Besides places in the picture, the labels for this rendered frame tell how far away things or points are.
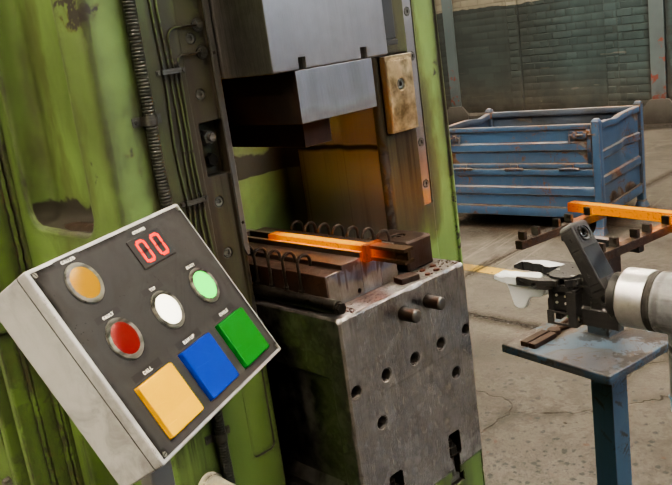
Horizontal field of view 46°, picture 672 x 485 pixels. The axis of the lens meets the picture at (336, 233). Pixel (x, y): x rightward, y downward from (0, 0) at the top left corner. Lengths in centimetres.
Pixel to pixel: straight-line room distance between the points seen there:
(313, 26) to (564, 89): 852
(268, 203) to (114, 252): 96
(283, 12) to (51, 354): 72
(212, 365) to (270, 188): 97
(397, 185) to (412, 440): 57
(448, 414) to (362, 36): 81
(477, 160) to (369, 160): 364
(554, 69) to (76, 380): 919
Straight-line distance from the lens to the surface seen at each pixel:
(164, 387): 103
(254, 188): 199
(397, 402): 162
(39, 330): 101
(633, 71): 948
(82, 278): 104
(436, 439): 175
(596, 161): 508
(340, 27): 152
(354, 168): 188
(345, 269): 154
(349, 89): 153
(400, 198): 185
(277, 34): 142
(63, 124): 164
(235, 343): 116
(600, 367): 182
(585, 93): 979
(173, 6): 147
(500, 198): 543
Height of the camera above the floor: 142
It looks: 14 degrees down
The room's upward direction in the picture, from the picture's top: 8 degrees counter-clockwise
